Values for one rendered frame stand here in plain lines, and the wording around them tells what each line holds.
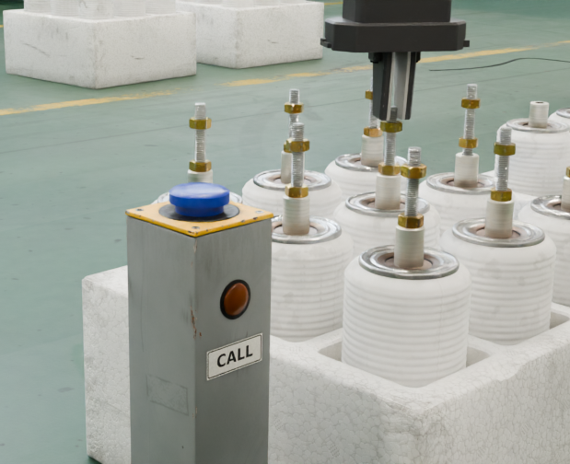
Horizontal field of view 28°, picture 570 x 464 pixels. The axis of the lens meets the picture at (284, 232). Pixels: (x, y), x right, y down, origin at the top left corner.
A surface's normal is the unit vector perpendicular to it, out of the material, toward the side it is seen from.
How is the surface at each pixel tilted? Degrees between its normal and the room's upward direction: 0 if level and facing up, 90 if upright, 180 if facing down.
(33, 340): 0
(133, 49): 90
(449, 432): 90
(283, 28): 90
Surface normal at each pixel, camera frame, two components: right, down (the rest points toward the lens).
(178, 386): -0.70, 0.18
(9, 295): 0.02, -0.96
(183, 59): 0.77, 0.20
